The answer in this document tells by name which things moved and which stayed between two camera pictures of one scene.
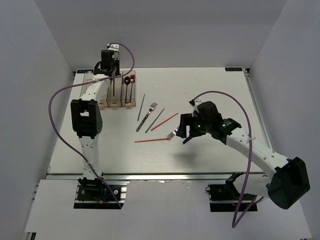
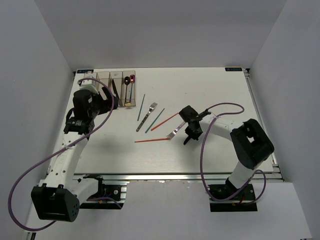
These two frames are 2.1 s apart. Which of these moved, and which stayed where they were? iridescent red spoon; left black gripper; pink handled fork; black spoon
Moved: left black gripper
Stayed: pink handled fork; iridescent red spoon; black spoon
